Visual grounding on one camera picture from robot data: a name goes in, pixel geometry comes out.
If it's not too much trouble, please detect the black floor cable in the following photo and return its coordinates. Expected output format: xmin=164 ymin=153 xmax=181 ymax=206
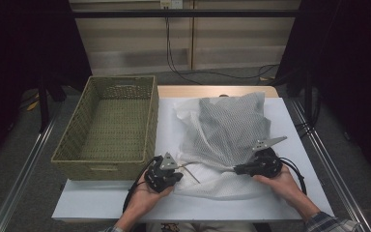
xmin=173 ymin=63 xmax=280 ymax=82

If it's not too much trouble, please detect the grey bag drawstring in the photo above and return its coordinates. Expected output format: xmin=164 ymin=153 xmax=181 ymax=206
xmin=177 ymin=160 xmax=203 ymax=185

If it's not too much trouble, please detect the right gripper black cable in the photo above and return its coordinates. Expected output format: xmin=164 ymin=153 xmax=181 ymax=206
xmin=278 ymin=156 xmax=308 ymax=196

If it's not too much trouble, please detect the black metal stand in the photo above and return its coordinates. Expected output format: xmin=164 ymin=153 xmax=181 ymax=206
xmin=36 ymin=72 xmax=51 ymax=133
xmin=303 ymin=69 xmax=315 ymax=124

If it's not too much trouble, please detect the dark cloth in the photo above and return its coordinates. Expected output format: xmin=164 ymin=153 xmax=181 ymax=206
xmin=198 ymin=96 xmax=272 ymax=164

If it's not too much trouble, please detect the dark curtain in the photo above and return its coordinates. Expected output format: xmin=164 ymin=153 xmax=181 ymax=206
xmin=275 ymin=0 xmax=371 ymax=187
xmin=0 ymin=0 xmax=93 ymax=168

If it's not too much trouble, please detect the green woven basket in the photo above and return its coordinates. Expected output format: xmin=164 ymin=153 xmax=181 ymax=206
xmin=50 ymin=74 xmax=159 ymax=182

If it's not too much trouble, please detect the black horizontal bar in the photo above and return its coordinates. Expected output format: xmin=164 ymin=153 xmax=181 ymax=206
xmin=71 ymin=9 xmax=303 ymax=19

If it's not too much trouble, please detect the metal floor rail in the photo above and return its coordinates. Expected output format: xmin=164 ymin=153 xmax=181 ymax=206
xmin=290 ymin=98 xmax=371 ymax=232
xmin=0 ymin=104 xmax=63 ymax=232

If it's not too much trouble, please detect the person's left hand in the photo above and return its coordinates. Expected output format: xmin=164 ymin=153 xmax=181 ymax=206
xmin=129 ymin=184 xmax=174 ymax=220

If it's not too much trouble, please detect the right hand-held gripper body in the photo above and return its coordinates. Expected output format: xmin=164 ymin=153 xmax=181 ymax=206
xmin=252 ymin=135 xmax=288 ymax=179

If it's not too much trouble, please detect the person's right hand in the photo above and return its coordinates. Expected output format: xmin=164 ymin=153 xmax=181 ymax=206
xmin=253 ymin=165 xmax=302 ymax=206

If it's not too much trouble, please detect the person's lap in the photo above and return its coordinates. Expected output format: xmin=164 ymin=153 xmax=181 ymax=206
xmin=146 ymin=221 xmax=256 ymax=232

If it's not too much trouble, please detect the white wall outlet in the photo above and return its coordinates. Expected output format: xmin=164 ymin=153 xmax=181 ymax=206
xmin=159 ymin=0 xmax=184 ymax=10

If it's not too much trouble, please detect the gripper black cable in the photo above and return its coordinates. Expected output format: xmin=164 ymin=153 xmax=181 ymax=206
xmin=122 ymin=156 xmax=162 ymax=215
xmin=278 ymin=156 xmax=308 ymax=196

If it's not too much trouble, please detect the white mesh laundry bag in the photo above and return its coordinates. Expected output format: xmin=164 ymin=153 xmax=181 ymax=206
xmin=173 ymin=91 xmax=273 ymax=201

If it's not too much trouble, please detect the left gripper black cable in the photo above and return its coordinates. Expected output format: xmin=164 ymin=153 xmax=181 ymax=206
xmin=122 ymin=156 xmax=162 ymax=215

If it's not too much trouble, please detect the white table mat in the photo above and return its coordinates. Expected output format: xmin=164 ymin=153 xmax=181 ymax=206
xmin=51 ymin=96 xmax=335 ymax=223

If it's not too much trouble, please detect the black wall cable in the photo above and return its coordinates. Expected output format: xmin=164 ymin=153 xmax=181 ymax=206
xmin=164 ymin=8 xmax=205 ymax=86

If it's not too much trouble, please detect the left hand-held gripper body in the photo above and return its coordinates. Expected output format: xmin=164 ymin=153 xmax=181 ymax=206
xmin=144 ymin=152 xmax=185 ymax=193

